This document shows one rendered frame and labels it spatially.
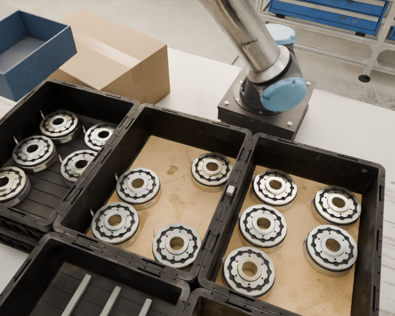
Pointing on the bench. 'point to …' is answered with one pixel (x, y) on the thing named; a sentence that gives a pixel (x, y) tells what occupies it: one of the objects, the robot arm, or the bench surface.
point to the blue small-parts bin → (26, 52)
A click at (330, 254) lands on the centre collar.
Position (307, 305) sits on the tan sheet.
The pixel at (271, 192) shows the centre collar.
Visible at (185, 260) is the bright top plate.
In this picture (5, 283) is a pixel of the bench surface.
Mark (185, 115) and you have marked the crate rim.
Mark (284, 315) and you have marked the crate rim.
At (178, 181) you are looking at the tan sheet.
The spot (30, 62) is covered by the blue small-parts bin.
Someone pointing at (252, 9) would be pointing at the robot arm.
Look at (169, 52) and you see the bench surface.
